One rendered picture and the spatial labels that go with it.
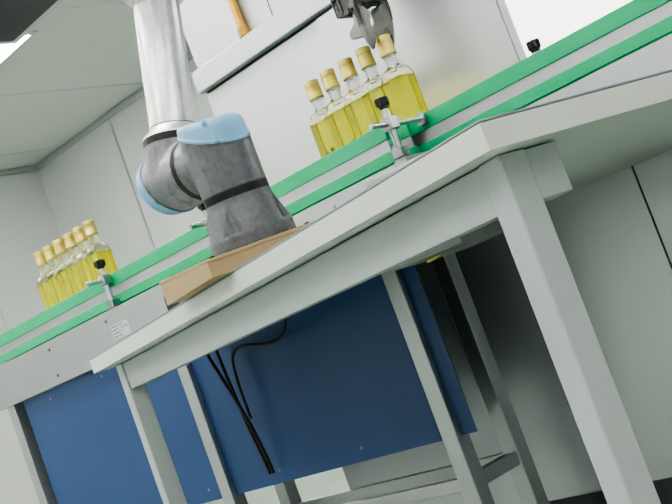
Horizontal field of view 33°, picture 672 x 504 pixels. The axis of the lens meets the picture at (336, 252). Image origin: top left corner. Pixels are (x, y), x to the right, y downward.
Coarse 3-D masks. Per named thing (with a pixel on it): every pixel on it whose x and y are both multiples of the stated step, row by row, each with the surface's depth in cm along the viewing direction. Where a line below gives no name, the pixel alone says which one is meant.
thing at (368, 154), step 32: (320, 160) 237; (352, 160) 232; (384, 160) 225; (288, 192) 245; (320, 192) 239; (160, 256) 278; (192, 256) 270; (96, 288) 299; (128, 288) 289; (32, 320) 322; (64, 320) 312; (0, 352) 338
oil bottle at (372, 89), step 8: (368, 80) 239; (376, 80) 238; (368, 88) 239; (376, 88) 237; (368, 96) 239; (376, 96) 238; (368, 104) 240; (368, 112) 240; (376, 112) 238; (376, 120) 239
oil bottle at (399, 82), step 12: (384, 72) 236; (396, 72) 234; (408, 72) 236; (384, 84) 236; (396, 84) 234; (408, 84) 234; (396, 96) 235; (408, 96) 233; (420, 96) 236; (396, 108) 235; (408, 108) 233; (420, 108) 234
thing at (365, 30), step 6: (360, 6) 236; (366, 12) 236; (354, 18) 238; (366, 18) 236; (354, 24) 238; (366, 24) 235; (354, 30) 238; (360, 30) 236; (366, 30) 235; (372, 30) 236; (354, 36) 239; (360, 36) 237; (366, 36) 235; (372, 36) 236; (372, 42) 236; (372, 48) 236
